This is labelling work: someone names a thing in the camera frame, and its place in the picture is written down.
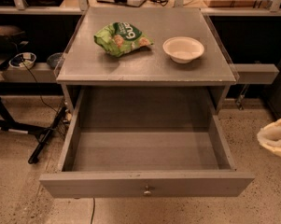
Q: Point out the grey wooden cabinet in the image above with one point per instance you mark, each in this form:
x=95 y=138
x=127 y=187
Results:
x=88 y=64

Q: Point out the metal top drawer knob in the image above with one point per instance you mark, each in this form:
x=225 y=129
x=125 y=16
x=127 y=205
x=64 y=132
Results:
x=147 y=192

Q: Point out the black stand legs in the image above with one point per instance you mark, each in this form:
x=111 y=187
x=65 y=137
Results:
x=41 y=134

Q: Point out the green snack bag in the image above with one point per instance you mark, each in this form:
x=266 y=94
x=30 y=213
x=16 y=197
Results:
x=120 y=38

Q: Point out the white paper bowl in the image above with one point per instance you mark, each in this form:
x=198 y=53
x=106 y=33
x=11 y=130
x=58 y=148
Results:
x=183 y=49

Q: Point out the white bowl with cable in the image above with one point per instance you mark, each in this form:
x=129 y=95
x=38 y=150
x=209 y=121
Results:
x=25 y=60

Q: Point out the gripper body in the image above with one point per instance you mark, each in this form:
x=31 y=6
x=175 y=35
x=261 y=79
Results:
x=276 y=138

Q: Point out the dark round dish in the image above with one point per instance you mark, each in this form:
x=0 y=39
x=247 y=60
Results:
x=55 y=59

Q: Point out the grey top drawer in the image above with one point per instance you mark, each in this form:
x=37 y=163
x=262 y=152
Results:
x=123 y=139

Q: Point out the black bag on shelf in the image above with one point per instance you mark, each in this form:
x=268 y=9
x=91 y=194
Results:
x=12 y=40

